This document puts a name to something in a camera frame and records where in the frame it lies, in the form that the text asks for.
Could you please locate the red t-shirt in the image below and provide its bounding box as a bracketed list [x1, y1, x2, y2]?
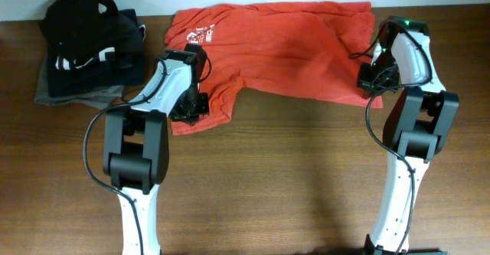
[165, 2, 375, 136]

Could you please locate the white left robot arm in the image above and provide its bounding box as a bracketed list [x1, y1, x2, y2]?
[103, 44, 212, 254]

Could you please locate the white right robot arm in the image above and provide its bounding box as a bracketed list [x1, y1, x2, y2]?
[357, 16, 459, 254]

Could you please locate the navy white striped folded garment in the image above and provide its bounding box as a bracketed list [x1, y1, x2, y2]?
[45, 9, 147, 98]

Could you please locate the grey folded garment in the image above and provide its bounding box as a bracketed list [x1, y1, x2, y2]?
[34, 69, 123, 109]

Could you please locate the black folded garment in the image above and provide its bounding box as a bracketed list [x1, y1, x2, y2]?
[38, 0, 143, 70]

